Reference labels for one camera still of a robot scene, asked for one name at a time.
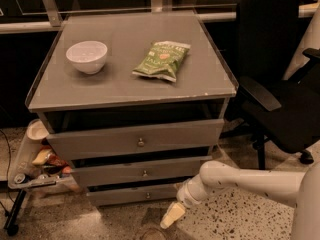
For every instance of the yellow snack packet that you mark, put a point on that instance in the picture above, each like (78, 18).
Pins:
(42, 157)

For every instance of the grey top drawer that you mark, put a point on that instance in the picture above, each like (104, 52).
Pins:
(136, 139)

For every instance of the black office chair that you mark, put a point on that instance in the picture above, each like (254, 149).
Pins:
(285, 112)

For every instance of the red snack packet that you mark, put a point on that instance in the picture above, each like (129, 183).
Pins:
(56, 161)

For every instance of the grey drawer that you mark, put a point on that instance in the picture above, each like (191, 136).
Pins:
(136, 139)
(134, 194)
(138, 171)

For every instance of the green chip bag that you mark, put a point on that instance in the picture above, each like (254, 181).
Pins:
(163, 60)

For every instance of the white ceramic bowl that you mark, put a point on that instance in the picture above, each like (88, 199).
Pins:
(88, 57)

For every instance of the grey middle drawer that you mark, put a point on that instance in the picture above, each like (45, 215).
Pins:
(138, 171)

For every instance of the grey drawer cabinet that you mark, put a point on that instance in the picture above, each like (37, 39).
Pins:
(67, 100)

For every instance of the black bin stand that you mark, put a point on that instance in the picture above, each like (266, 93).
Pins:
(10, 225)

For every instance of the grey bottom drawer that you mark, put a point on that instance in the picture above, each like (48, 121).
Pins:
(134, 194)

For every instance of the metal railing bar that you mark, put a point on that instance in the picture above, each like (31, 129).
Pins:
(28, 16)

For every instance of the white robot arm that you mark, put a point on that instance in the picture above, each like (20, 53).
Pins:
(300, 190)

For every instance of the soda can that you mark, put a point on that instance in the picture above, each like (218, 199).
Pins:
(20, 178)

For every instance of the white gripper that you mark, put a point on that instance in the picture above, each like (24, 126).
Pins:
(184, 194)

